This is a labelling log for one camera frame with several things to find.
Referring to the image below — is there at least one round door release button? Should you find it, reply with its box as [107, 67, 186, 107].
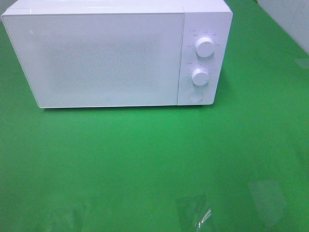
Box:
[189, 91, 203, 102]

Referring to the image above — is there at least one white microwave oven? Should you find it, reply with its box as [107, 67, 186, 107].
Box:
[1, 0, 233, 105]

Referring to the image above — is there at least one white microwave door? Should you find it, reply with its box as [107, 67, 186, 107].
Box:
[3, 13, 183, 108]

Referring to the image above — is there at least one white microwave knob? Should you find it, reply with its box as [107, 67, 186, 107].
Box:
[195, 35, 215, 58]
[192, 68, 210, 86]

